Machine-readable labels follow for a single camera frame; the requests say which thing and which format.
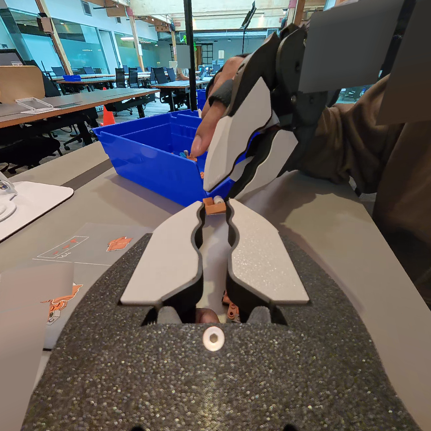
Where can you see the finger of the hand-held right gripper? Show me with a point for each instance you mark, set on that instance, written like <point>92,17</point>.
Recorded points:
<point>279,151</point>
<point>235,134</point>

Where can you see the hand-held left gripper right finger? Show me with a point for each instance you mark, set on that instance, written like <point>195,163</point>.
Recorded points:
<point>266,266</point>

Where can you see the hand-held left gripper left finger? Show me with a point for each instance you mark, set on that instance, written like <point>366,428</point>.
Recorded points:
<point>161,262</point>

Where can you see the small colourful brick model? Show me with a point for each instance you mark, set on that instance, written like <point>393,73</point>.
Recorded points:
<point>230,306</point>

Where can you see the small white peg brick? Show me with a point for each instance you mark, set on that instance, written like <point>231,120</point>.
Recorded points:
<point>219,199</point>

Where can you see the brown bracket brick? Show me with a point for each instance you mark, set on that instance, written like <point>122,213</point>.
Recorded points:
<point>215,209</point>

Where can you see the blue plastic bin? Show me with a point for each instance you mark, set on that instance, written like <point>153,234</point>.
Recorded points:
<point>71,78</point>
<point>201,99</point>
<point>144,158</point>

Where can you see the person's right forearm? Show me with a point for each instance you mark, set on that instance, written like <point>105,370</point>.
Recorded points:
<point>353,141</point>

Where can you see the wooden edged office desk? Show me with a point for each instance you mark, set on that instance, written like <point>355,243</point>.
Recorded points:
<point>67,101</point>
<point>178,84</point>

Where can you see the plywood desk divider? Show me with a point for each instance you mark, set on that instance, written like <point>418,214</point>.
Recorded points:
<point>20,84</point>

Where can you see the person's right hand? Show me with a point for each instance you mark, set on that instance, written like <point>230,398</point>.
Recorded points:
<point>208,128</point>

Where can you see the pile of brown bricks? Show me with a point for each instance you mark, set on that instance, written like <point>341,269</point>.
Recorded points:
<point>183,155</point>

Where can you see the instruction booklet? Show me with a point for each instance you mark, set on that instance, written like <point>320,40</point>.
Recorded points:
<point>101,249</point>

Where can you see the black light stand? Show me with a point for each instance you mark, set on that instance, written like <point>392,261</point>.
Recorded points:
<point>248,16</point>

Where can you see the black pole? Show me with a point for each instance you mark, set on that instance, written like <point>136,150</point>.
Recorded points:
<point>190,50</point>

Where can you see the orange traffic cone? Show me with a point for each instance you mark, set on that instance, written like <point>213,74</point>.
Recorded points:
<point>108,116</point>

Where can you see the clear acrylic stand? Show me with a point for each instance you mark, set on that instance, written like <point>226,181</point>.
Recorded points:
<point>5,188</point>

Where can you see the black office chair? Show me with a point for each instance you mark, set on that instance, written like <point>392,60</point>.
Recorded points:
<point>27,151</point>

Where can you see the clear acrylic tray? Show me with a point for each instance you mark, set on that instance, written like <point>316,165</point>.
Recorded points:
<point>33,104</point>

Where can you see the white rounded base plate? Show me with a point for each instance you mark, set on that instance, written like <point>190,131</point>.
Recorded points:
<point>33,202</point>

